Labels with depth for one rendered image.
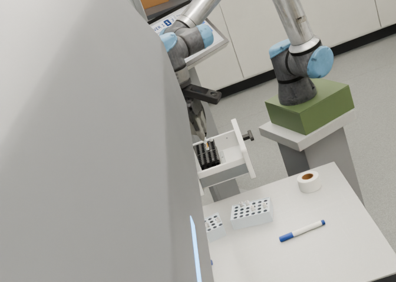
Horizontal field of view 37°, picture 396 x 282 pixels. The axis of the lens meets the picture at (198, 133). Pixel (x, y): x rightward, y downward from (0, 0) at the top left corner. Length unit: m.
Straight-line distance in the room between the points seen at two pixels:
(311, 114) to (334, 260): 0.80
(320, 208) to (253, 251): 0.25
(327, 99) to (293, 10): 0.40
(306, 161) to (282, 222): 0.58
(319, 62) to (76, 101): 1.71
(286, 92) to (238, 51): 2.75
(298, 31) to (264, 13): 2.90
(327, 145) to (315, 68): 0.37
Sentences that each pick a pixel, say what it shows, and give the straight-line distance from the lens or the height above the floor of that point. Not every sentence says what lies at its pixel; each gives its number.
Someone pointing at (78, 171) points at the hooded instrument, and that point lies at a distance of 0.41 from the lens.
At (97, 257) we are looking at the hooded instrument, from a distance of 0.36.
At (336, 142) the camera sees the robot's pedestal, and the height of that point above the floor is 0.65.
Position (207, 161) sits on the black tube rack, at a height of 0.90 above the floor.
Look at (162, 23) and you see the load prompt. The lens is 3.02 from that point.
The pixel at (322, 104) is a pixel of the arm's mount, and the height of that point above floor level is 0.84.
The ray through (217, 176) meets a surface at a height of 0.86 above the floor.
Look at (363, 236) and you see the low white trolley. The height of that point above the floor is 0.76.
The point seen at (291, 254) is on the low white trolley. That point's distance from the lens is 1.69.
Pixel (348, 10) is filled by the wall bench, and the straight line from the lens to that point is 5.23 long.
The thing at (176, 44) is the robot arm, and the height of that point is 1.31.
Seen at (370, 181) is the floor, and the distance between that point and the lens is 3.38.
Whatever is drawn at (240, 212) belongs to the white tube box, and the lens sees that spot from 1.87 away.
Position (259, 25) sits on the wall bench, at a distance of 5.03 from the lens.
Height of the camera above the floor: 1.74
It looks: 22 degrees down
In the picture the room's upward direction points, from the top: 21 degrees counter-clockwise
